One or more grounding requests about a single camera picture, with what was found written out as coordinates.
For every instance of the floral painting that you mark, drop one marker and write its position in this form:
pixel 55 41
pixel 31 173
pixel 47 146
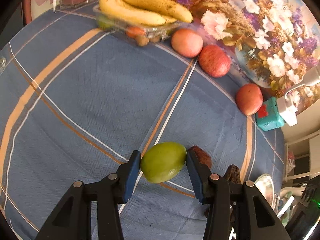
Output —
pixel 275 42

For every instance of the round dark brown fruit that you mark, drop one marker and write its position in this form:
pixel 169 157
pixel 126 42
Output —
pixel 202 156

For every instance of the green mango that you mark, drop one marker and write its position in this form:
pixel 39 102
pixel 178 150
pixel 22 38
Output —
pixel 163 161

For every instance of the yellow banana bunch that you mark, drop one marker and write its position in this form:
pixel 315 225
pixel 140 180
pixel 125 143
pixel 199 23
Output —
pixel 146 12

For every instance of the silver metal plate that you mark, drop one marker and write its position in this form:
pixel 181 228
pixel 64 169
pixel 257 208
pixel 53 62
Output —
pixel 265 185

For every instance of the white power adapter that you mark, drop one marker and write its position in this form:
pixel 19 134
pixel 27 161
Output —
pixel 287 110

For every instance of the red apple right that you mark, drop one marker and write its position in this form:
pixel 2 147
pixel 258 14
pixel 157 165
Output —
pixel 249 99

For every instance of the blue plaid tablecloth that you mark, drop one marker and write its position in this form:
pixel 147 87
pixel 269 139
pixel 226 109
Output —
pixel 76 101

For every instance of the wrinkled dark date upper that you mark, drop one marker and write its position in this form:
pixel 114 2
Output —
pixel 232 174

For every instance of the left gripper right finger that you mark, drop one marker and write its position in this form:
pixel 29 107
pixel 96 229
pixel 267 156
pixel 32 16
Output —
pixel 233 206

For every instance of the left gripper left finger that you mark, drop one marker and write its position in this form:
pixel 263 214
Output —
pixel 71 217

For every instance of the teal plastic box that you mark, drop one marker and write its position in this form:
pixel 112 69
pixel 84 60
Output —
pixel 268 117

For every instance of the white shelf unit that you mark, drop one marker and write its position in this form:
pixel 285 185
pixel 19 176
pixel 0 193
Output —
pixel 305 147

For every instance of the red apple middle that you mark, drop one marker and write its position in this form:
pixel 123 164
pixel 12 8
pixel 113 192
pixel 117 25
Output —
pixel 214 61

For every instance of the red apple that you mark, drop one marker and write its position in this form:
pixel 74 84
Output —
pixel 214 61
pixel 249 99

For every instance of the pale pink apple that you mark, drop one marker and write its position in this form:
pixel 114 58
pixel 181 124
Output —
pixel 187 42

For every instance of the clear plastic fruit tray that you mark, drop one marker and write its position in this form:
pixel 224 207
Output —
pixel 154 34

